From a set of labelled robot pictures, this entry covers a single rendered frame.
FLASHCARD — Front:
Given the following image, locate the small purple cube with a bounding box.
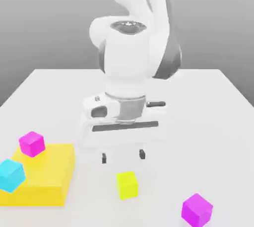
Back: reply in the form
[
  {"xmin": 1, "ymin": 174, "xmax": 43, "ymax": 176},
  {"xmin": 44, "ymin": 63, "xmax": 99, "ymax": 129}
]
[{"xmin": 181, "ymin": 193, "xmax": 214, "ymax": 227}]

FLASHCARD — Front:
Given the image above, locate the small magenta cube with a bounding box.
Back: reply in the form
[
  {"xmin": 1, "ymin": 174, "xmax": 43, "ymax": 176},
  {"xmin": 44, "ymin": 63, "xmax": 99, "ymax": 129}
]
[{"xmin": 18, "ymin": 131, "xmax": 46, "ymax": 158}]

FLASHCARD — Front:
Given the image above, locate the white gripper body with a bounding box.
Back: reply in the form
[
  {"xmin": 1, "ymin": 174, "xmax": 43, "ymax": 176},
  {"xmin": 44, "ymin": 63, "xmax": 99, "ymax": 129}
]
[{"xmin": 79, "ymin": 107, "xmax": 168, "ymax": 150}]

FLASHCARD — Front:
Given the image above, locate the large yellow box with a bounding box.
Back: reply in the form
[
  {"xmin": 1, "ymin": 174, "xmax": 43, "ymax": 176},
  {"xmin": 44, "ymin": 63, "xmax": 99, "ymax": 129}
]
[{"xmin": 0, "ymin": 143, "xmax": 76, "ymax": 207}]

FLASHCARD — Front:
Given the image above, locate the small lime yellow cube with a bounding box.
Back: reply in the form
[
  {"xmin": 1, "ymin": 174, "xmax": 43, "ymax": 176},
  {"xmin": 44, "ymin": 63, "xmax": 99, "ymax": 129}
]
[{"xmin": 115, "ymin": 171, "xmax": 139, "ymax": 201}]

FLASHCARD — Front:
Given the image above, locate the small cyan cube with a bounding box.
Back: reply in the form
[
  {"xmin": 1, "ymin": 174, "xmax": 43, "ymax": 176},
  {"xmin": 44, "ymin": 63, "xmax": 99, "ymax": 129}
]
[{"xmin": 0, "ymin": 158, "xmax": 27, "ymax": 194}]

